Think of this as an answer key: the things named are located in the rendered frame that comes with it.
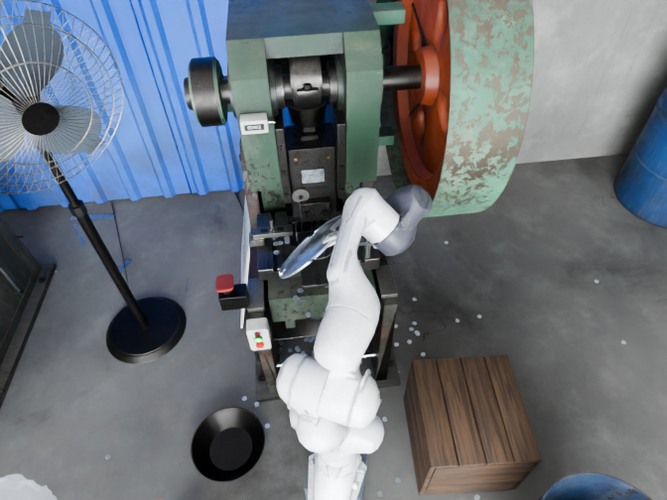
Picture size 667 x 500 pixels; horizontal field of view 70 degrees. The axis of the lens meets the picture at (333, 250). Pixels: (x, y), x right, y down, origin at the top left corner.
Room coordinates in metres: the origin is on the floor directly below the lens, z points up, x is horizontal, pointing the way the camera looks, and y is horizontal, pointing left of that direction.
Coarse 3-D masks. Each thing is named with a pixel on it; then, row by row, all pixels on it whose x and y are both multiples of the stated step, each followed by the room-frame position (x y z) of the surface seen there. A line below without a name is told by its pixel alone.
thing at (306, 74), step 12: (300, 60) 1.22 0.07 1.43; (312, 60) 1.22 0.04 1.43; (300, 72) 1.19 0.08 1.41; (312, 72) 1.20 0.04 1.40; (300, 84) 1.18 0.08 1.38; (312, 84) 1.18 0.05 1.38; (300, 96) 1.16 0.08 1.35; (312, 96) 1.17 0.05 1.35; (324, 96) 1.27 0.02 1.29; (288, 108) 1.25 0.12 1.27; (300, 108) 1.21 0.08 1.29; (312, 108) 1.21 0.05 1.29; (324, 108) 1.23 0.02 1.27; (300, 120) 1.22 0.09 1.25; (312, 120) 1.21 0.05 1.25
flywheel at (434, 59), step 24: (408, 0) 1.57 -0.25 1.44; (432, 0) 1.38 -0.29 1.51; (408, 24) 1.59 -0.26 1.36; (432, 24) 1.35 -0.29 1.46; (408, 48) 1.57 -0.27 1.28; (432, 48) 1.30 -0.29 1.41; (432, 72) 1.23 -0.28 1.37; (408, 96) 1.51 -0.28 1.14; (432, 96) 1.22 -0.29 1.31; (408, 120) 1.45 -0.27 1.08; (432, 120) 1.23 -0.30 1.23; (408, 144) 1.37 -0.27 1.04; (432, 144) 1.19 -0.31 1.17; (408, 168) 1.29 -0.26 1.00; (432, 168) 1.16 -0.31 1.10; (432, 192) 1.03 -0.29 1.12
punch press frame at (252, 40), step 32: (256, 0) 1.43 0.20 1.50; (288, 0) 1.43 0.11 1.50; (320, 0) 1.42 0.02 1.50; (352, 0) 1.42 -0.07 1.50; (256, 32) 1.23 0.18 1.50; (288, 32) 1.23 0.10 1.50; (320, 32) 1.22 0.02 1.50; (352, 32) 1.22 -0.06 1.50; (256, 64) 1.15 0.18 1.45; (288, 64) 1.66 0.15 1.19; (352, 64) 1.16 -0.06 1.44; (256, 96) 1.12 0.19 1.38; (352, 96) 1.15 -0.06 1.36; (352, 128) 1.15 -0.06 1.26; (256, 160) 1.12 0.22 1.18; (352, 160) 1.15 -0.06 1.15; (288, 288) 1.06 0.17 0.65; (320, 288) 1.06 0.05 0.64; (288, 320) 1.02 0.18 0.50
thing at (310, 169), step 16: (288, 128) 1.29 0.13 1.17; (320, 128) 1.26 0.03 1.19; (288, 144) 1.21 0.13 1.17; (304, 144) 1.21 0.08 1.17; (320, 144) 1.20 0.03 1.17; (288, 160) 1.18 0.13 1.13; (304, 160) 1.18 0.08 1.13; (320, 160) 1.18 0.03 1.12; (304, 176) 1.18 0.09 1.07; (320, 176) 1.18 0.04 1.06; (304, 192) 1.17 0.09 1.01; (320, 192) 1.18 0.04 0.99; (304, 208) 1.15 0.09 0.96; (320, 208) 1.15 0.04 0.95
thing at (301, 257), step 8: (336, 216) 1.16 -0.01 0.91; (328, 224) 1.16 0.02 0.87; (320, 232) 1.13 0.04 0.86; (328, 232) 1.08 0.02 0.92; (304, 240) 1.15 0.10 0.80; (312, 240) 1.09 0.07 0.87; (320, 240) 1.03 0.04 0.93; (296, 248) 1.13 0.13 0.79; (304, 248) 1.06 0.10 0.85; (312, 248) 1.01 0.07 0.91; (320, 248) 0.98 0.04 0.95; (296, 256) 1.06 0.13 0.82; (304, 256) 0.99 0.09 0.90; (312, 256) 0.96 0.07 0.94; (288, 264) 1.03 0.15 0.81; (296, 264) 0.98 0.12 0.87; (304, 264) 0.94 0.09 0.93; (280, 272) 1.01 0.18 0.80; (288, 272) 0.96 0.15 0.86; (296, 272) 0.91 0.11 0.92
